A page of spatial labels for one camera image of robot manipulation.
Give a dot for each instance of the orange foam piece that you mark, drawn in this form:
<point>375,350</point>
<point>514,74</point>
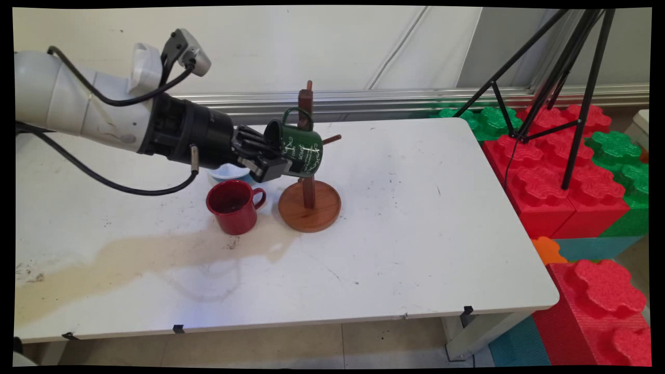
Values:
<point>548,250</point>

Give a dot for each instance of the red enamel mug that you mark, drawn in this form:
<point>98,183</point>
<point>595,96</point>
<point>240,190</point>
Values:
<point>234,215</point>

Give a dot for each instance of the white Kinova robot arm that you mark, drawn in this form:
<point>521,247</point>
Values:
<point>67,98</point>

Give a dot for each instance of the green printed enamel mug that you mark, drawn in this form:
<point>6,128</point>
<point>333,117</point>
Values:
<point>304,148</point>

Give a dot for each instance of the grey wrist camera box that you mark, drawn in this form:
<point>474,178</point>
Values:
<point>189,49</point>

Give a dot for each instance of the black tripod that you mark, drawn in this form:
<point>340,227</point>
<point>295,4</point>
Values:
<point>576,93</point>

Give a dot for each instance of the white box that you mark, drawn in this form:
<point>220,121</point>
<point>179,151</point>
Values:
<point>640,127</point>

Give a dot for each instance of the white and blue bowl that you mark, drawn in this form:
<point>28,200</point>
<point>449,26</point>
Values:
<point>228,173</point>

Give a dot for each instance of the wooden mug tree stand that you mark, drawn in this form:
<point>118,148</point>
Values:
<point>310,210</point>

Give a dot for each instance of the white table leg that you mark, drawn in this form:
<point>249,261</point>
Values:
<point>483,332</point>

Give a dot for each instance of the large red foam block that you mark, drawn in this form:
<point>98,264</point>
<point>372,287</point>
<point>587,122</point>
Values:
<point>545,187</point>

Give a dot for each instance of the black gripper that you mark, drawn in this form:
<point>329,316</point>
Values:
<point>187,132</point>

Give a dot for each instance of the aluminium wall rail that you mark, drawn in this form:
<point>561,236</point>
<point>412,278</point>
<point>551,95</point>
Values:
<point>389,101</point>

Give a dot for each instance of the teal foam block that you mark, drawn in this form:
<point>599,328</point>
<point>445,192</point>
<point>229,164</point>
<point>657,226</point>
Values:
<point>597,248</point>
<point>519,345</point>

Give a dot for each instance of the green foam building block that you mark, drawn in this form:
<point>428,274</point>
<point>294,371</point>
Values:
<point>623,171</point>
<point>493,122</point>

